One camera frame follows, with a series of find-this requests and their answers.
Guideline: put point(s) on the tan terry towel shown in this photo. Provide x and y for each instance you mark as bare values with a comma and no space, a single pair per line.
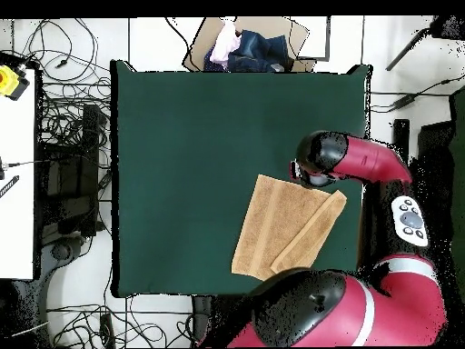
283,225

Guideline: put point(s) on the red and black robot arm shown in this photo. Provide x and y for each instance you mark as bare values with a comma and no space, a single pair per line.
363,312

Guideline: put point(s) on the dark green table cloth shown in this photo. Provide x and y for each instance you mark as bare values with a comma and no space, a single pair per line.
181,145

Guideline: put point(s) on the blue jeans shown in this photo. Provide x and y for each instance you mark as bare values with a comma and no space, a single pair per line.
261,51

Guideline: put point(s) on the pale pink garment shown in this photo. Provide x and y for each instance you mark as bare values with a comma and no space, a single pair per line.
225,43

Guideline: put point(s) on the cardboard box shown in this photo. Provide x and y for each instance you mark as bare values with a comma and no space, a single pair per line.
203,43

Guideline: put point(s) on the green cloth covered stand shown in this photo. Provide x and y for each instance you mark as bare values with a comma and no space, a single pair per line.
458,181

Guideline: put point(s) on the black tripod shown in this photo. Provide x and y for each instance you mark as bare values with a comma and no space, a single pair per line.
450,27

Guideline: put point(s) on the black power strip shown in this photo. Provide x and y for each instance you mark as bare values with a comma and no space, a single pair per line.
107,331

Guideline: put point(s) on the white desk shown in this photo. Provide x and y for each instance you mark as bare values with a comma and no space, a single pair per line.
16,218

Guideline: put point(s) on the black label strip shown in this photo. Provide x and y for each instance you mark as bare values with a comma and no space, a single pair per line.
9,186

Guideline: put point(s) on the yellow emergency stop button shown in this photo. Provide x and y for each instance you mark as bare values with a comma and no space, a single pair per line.
9,81

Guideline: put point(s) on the black metal frame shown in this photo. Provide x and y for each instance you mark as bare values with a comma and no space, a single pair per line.
91,145
401,134

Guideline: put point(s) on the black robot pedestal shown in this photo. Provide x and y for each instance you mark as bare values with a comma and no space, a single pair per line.
201,316

